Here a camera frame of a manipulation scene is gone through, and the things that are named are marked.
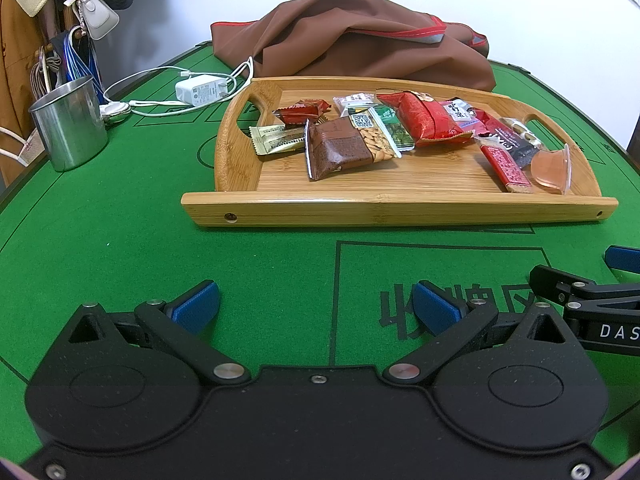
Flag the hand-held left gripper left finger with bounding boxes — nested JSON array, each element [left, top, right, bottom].
[[65, 280, 251, 387]]

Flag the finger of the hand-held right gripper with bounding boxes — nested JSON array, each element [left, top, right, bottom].
[[604, 246, 640, 275], [529, 264, 640, 309]]

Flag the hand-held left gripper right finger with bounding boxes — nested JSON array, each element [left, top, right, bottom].
[[382, 280, 576, 386]]

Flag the clear jelly cup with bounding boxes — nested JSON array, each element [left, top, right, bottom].
[[530, 142, 573, 196]]

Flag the red biscuit packet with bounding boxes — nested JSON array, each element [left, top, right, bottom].
[[479, 144, 533, 195]]

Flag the wooden tray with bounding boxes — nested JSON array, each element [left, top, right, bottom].
[[181, 76, 619, 230]]

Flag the clear mixed nut packet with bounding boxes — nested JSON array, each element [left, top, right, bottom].
[[500, 116, 543, 150]]

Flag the long red black packet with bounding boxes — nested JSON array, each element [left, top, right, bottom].
[[472, 110, 538, 168]]

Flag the almond snack packet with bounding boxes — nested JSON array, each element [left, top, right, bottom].
[[350, 108, 403, 163]]

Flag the gold snack packet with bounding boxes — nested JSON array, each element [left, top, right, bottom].
[[248, 124, 308, 157]]

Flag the green pea packet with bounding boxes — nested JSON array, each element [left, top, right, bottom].
[[377, 104, 416, 152]]

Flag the brown cake packet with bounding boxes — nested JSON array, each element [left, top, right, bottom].
[[304, 116, 376, 181]]

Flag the large red snack packet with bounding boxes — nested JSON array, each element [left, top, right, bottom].
[[376, 90, 475, 148]]

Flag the pink snack packet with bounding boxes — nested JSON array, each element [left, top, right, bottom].
[[439, 99, 486, 133]]

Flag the small red snack packet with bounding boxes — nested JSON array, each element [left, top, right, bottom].
[[272, 99, 332, 126]]

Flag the white and black snack packet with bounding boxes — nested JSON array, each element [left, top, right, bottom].
[[334, 91, 377, 117]]

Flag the small round white case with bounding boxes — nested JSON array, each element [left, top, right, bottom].
[[98, 101, 132, 123]]

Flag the white charger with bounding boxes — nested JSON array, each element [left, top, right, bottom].
[[175, 73, 236, 108]]

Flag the metal cup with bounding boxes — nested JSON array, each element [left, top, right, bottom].
[[28, 75, 110, 173]]

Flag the brown cloth bag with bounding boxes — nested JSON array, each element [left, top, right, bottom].
[[210, 0, 497, 92]]

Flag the small white purse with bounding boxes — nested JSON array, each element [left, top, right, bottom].
[[75, 0, 121, 41]]

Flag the orange coat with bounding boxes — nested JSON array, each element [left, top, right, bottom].
[[0, 0, 56, 196]]

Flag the beige pouch white strap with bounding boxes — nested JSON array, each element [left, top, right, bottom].
[[0, 126, 41, 167]]

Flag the white charger cable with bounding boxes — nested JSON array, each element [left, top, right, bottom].
[[102, 56, 256, 117]]

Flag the blue cords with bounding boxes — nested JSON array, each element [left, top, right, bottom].
[[52, 27, 103, 93]]

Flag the grey cords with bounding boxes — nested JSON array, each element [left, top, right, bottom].
[[30, 45, 63, 101]]

